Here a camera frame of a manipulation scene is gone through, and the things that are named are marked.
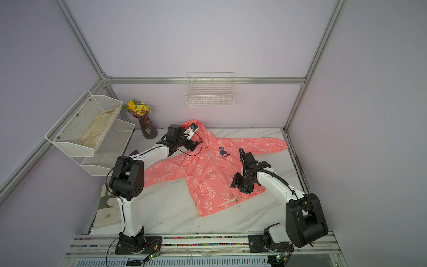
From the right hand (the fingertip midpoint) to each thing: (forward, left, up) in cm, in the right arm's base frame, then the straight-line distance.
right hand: (236, 189), depth 84 cm
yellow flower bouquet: (+44, +56, +19) cm, 73 cm away
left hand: (+31, +24, +7) cm, 40 cm away
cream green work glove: (-9, +66, -6) cm, 66 cm away
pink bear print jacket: (+11, +11, -5) cm, 16 cm away
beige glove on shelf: (+17, +68, +24) cm, 74 cm away
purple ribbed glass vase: (+43, +56, +2) cm, 71 cm away
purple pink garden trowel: (+29, +64, -5) cm, 71 cm away
